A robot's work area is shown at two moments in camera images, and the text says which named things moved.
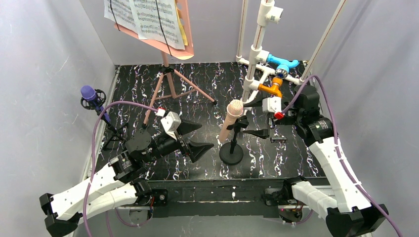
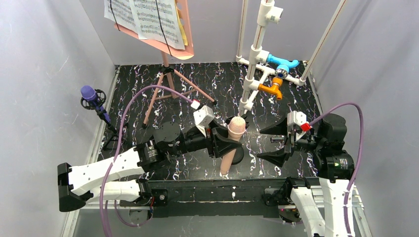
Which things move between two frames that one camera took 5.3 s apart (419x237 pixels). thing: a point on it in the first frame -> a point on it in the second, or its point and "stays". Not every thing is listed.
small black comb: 278,140 stays
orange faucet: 277,83 stays
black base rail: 216,198 stays
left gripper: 185,141 -> 213,142
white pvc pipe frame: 268,13 stays
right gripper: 271,119 -> 292,142
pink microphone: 235,108 -> 236,127
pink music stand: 172,83 stays
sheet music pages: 155,20 stays
